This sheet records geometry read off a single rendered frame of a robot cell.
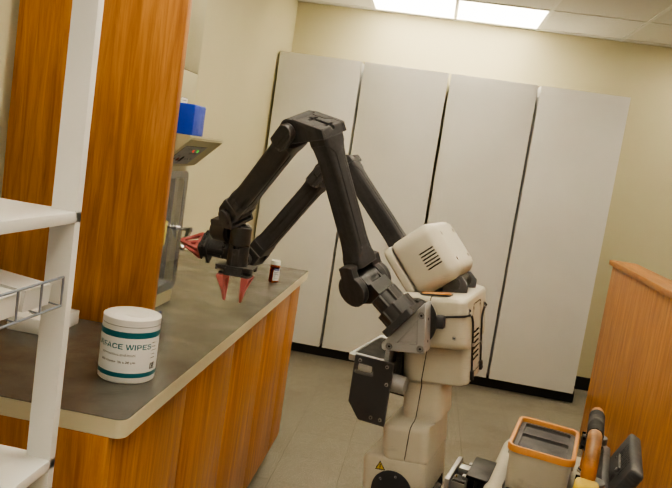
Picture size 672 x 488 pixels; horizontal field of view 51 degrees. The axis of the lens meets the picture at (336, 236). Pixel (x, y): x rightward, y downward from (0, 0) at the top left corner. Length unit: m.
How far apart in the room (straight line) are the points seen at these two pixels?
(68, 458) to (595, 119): 4.31
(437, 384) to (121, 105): 1.14
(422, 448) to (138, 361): 0.70
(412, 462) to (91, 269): 1.05
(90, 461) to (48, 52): 1.17
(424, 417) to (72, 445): 0.81
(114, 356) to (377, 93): 3.75
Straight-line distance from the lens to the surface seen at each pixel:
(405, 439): 1.78
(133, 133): 2.06
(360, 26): 5.66
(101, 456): 1.54
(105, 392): 1.63
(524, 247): 5.14
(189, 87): 2.36
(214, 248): 2.29
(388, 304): 1.57
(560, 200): 5.15
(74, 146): 1.25
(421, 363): 1.75
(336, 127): 1.53
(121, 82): 2.08
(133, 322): 1.64
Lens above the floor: 1.52
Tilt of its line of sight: 7 degrees down
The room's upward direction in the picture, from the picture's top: 9 degrees clockwise
